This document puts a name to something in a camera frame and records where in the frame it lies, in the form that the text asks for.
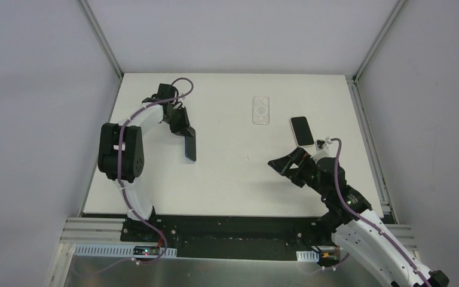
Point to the shiny metal front panel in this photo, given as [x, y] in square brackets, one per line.
[107, 271]

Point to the clear transparent phone case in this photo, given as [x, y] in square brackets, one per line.
[261, 110]

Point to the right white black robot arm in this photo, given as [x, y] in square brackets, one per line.
[352, 224]

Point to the white slotted cable duct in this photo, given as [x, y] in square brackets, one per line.
[307, 256]
[107, 250]

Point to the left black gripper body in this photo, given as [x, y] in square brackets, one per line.
[183, 129]

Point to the right aluminium frame rail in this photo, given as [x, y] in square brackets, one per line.
[354, 85]

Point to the left white slotted cable duct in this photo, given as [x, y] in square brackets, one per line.
[107, 250]

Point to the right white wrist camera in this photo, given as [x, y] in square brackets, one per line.
[322, 144]

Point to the right white slotted cable duct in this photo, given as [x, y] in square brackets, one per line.
[307, 256]

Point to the aluminium frame rail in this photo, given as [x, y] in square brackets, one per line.
[87, 228]
[354, 85]

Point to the left aluminium frame rail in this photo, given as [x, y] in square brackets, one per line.
[87, 228]

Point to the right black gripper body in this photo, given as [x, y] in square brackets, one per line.
[297, 168]

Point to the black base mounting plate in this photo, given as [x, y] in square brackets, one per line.
[231, 237]

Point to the left green circuit board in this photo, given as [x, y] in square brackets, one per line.
[146, 251]

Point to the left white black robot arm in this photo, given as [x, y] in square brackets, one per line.
[121, 153]

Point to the black phone with pink edge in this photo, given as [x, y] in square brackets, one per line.
[301, 131]

